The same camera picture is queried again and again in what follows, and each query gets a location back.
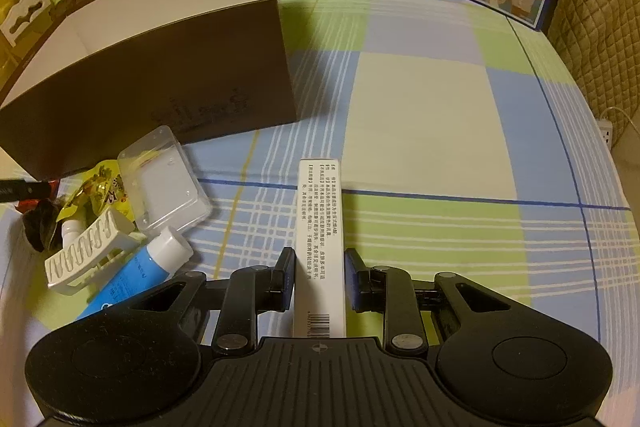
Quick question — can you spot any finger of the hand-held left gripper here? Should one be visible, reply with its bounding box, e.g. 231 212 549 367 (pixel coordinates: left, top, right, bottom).
0 178 52 204

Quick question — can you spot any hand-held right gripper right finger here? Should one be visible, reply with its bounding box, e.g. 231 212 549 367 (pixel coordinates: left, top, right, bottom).
344 248 507 352

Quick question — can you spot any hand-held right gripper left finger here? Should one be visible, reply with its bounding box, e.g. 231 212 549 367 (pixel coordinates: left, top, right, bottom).
127 247 297 356

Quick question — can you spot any brown velvet cloth pouch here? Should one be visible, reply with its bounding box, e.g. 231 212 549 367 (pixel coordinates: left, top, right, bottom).
21 199 63 254

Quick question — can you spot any long white medicine box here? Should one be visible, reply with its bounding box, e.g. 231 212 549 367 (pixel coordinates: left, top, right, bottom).
291 158 347 339

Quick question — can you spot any white hair claw clip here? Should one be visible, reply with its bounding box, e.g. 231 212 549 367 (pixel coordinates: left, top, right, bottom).
44 211 138 297

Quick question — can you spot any blue and white tube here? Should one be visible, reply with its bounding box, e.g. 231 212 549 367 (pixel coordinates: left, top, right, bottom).
75 227 195 320

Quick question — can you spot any clear plastic case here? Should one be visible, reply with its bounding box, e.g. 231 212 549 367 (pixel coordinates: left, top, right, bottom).
117 125 212 235

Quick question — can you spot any brown cardboard box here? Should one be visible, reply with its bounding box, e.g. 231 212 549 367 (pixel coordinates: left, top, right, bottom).
0 0 298 180

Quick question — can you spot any white pill bottle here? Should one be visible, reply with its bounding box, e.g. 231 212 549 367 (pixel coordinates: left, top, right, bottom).
61 214 88 253

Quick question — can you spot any yellow snack pouch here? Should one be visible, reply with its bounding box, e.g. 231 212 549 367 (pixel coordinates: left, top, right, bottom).
55 159 138 233

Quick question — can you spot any checked tablecloth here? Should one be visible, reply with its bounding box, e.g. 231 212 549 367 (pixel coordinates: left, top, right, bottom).
0 0 633 358

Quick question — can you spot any white power strip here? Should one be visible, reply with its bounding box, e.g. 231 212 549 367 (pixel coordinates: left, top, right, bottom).
595 117 616 148

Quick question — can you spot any beige quilted chair cover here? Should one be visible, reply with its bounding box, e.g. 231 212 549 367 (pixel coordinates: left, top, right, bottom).
547 0 640 148

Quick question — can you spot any carton with handle cutout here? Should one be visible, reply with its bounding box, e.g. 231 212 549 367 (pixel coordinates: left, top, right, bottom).
0 0 53 50

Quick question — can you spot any white cable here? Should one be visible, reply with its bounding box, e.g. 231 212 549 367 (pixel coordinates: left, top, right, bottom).
597 107 640 130

